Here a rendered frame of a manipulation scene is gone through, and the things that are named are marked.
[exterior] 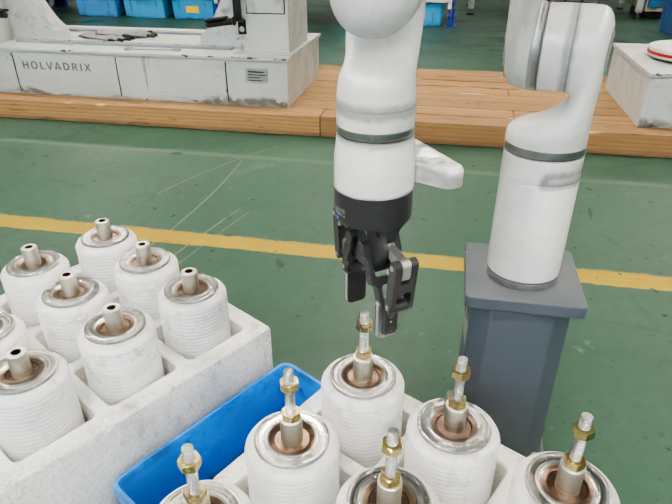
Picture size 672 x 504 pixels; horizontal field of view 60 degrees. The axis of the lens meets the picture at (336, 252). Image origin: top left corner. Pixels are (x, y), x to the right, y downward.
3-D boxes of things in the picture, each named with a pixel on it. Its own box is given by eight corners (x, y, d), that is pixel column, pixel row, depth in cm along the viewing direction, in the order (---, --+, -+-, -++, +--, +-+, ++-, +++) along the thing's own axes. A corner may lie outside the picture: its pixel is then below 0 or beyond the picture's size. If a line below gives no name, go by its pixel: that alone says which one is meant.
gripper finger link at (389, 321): (379, 289, 57) (378, 330, 60) (395, 305, 55) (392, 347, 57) (393, 285, 58) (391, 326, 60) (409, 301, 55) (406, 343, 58)
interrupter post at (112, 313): (119, 320, 77) (114, 299, 75) (129, 327, 76) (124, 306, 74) (102, 328, 75) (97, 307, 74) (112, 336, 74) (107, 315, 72)
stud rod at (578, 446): (562, 477, 53) (579, 416, 50) (566, 470, 54) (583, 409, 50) (573, 482, 53) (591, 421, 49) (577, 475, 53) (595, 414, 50)
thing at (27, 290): (74, 332, 104) (50, 242, 95) (102, 355, 98) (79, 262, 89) (19, 358, 98) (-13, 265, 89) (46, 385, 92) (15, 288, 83)
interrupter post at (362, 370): (348, 380, 67) (348, 357, 65) (359, 368, 69) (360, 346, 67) (366, 388, 66) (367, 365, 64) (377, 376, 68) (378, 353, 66)
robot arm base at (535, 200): (484, 252, 82) (501, 134, 74) (553, 258, 81) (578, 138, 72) (486, 287, 74) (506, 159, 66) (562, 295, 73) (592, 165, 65)
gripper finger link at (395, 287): (389, 259, 53) (379, 303, 57) (398, 273, 51) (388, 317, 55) (415, 253, 54) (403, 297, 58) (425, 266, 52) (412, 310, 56)
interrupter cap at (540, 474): (511, 495, 54) (512, 489, 53) (541, 444, 59) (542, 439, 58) (595, 541, 50) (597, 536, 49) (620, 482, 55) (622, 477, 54)
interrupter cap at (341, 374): (316, 384, 66) (316, 379, 66) (352, 349, 72) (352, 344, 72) (374, 411, 63) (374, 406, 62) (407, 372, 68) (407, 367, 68)
